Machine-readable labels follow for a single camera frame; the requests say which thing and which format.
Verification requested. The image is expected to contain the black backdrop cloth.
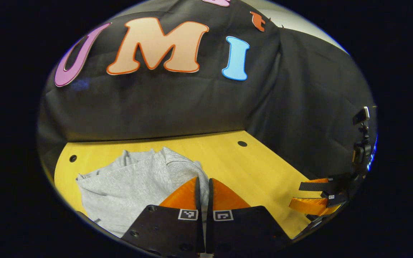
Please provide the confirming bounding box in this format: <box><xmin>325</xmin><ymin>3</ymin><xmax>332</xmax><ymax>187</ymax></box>
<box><xmin>37</xmin><ymin>0</ymin><xmax>377</xmax><ymax>180</ymax></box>

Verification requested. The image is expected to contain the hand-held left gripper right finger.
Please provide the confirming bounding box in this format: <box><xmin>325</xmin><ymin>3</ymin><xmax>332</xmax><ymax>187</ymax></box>
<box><xmin>206</xmin><ymin>178</ymin><xmax>291</xmax><ymax>255</ymax></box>

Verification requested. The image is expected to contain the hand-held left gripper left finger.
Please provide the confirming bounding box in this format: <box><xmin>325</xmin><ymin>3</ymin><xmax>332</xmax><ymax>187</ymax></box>
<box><xmin>120</xmin><ymin>177</ymin><xmax>206</xmax><ymax>257</ymax></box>

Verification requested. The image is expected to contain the grey sweatshirt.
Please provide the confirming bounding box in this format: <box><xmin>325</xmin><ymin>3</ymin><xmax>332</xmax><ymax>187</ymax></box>
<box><xmin>76</xmin><ymin>147</ymin><xmax>210</xmax><ymax>238</ymax></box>

